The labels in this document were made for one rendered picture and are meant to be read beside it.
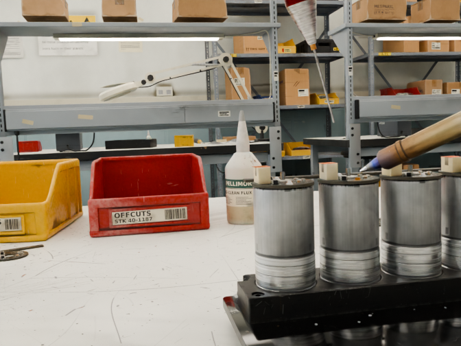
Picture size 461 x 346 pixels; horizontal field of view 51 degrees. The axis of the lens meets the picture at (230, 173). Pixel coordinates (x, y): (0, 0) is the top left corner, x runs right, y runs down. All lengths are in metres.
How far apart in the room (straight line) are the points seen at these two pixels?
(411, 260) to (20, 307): 0.19
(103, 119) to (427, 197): 2.25
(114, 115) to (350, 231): 2.24
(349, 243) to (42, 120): 2.29
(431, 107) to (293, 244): 2.71
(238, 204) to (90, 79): 4.19
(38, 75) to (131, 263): 4.34
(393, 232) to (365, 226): 0.02
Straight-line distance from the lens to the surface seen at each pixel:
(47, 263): 0.35
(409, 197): 0.21
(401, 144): 0.19
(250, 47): 4.21
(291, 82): 4.36
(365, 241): 0.20
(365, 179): 0.20
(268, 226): 0.19
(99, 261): 0.34
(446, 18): 3.04
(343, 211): 0.20
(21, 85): 4.66
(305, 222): 0.19
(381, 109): 2.73
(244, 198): 0.42
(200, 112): 2.43
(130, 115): 2.41
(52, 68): 4.63
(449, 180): 0.23
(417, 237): 0.21
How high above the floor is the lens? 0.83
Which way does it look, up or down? 5 degrees down
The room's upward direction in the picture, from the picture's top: 2 degrees counter-clockwise
